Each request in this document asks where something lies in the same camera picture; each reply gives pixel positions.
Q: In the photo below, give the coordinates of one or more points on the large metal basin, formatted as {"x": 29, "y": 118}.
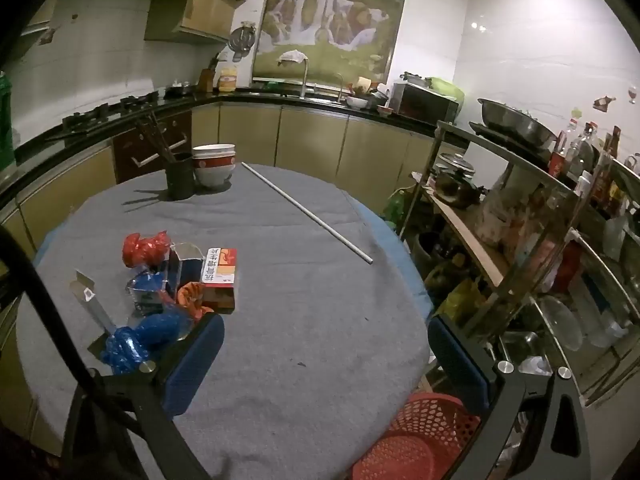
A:
{"x": 515, "y": 125}

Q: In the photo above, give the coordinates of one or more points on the black chopstick holder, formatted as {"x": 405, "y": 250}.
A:
{"x": 179, "y": 177}
{"x": 130, "y": 155}

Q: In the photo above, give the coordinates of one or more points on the knife block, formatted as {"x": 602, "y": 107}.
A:
{"x": 206, "y": 79}

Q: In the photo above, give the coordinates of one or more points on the microwave oven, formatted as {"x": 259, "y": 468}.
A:
{"x": 422, "y": 104}

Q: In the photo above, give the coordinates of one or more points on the small red bowl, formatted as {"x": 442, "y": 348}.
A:
{"x": 385, "y": 110}

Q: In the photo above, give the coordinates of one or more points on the yellow container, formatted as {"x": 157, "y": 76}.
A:
{"x": 228, "y": 80}

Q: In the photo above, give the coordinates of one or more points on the waterfall wall poster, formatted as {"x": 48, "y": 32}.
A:
{"x": 330, "y": 15}

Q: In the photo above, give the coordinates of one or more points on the short metal faucet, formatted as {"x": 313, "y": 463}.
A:
{"x": 341, "y": 87}

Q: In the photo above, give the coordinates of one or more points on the orange wrapper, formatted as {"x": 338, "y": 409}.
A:
{"x": 192, "y": 300}

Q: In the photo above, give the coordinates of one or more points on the bundle of dark chopsticks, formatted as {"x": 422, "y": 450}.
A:
{"x": 157, "y": 137}

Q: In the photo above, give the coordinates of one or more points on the green plastic bottle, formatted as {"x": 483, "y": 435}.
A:
{"x": 398, "y": 207}

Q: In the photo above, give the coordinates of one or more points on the white bowl red print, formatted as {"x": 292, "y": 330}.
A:
{"x": 214, "y": 161}

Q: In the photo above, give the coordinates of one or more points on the green bag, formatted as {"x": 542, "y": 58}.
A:
{"x": 447, "y": 87}

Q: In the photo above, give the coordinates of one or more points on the red plastic bag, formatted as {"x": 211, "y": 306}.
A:
{"x": 145, "y": 250}

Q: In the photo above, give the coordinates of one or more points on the white counter bowl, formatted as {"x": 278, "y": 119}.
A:
{"x": 357, "y": 102}

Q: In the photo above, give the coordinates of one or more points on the yellow plastic bag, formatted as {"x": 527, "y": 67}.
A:
{"x": 457, "y": 300}

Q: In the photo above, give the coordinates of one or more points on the small pot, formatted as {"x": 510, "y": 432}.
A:
{"x": 177, "y": 90}

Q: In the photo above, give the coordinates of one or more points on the metal shelf rack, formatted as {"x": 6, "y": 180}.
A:
{"x": 505, "y": 260}

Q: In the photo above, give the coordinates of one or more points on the long white rod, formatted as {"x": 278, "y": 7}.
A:
{"x": 305, "y": 210}

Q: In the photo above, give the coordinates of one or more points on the row of condiment bottles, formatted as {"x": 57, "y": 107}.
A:
{"x": 590, "y": 160}

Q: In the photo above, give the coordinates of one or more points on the grey cardboard strip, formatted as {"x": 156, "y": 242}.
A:
{"x": 92, "y": 302}

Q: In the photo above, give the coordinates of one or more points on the green thermos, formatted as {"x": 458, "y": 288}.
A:
{"x": 5, "y": 125}

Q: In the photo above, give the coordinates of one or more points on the red plastic basket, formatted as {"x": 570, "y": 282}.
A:
{"x": 420, "y": 440}

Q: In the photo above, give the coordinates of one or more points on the tall metal faucet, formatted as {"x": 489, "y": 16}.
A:
{"x": 304, "y": 80}

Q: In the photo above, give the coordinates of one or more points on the white cloth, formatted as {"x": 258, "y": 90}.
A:
{"x": 291, "y": 56}

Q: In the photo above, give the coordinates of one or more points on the blue tissue packet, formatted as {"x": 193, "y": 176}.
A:
{"x": 145, "y": 292}

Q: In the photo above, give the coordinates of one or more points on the dark metal kettle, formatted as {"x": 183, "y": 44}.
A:
{"x": 455, "y": 187}

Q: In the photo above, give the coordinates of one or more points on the blue table cover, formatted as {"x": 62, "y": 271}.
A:
{"x": 395, "y": 247}

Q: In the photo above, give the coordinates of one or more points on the gas stove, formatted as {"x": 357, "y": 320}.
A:
{"x": 100, "y": 112}

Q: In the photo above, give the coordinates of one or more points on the beige wall cabinet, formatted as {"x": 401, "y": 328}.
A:
{"x": 200, "y": 12}

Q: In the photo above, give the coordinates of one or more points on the blue plastic bag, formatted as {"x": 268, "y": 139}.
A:
{"x": 145, "y": 332}

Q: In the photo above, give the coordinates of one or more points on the red and white medicine box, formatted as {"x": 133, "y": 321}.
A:
{"x": 220, "y": 272}

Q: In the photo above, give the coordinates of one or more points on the hanging metal strainer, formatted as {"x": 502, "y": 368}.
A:
{"x": 244, "y": 37}

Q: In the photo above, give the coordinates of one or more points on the beige lower kitchen cabinets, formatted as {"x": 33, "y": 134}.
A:
{"x": 310, "y": 135}

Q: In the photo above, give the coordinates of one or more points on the metal pot lid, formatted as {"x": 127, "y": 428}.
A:
{"x": 456, "y": 162}

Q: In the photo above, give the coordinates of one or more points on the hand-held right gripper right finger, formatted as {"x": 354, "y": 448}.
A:
{"x": 457, "y": 365}

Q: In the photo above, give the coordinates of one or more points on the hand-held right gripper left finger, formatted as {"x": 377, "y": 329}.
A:
{"x": 192, "y": 362}

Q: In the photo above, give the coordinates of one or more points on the clear acrylic box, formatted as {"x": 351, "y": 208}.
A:
{"x": 185, "y": 262}

